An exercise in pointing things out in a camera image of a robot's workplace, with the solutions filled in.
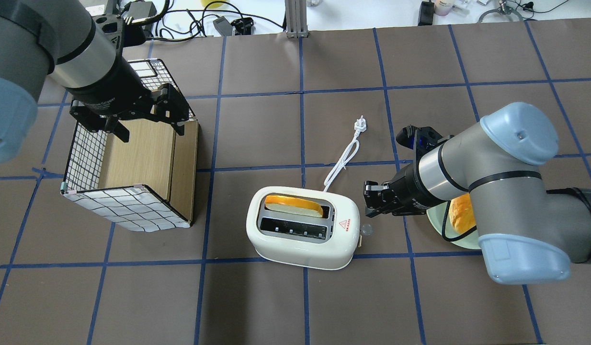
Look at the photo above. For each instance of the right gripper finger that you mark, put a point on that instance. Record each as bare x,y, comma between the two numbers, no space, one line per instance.
375,192
376,207

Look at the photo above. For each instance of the light green plate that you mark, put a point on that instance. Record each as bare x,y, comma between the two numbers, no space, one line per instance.
436,218

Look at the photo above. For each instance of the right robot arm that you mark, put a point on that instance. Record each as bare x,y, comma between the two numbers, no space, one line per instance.
527,234

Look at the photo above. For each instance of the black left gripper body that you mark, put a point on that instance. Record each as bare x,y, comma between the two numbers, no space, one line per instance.
114,91

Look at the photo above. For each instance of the orange triangular pastry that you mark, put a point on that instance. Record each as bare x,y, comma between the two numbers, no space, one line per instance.
461,214

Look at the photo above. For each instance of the yellow toast slice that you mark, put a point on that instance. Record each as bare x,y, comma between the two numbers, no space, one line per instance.
293,205

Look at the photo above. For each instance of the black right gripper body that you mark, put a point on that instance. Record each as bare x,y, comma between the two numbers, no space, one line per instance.
408,188

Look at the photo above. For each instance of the wire basket rack with wood shelf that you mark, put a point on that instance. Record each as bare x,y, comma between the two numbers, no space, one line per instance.
146,184

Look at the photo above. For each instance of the white two-slot toaster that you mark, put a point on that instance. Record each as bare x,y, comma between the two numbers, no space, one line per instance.
321,243

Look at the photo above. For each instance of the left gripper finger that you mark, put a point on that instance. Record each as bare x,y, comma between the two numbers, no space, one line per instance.
171,107
94,123

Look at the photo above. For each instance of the aluminium frame post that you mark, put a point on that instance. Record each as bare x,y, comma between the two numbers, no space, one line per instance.
296,19

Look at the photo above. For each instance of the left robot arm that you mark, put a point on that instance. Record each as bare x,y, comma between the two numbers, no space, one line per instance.
60,39

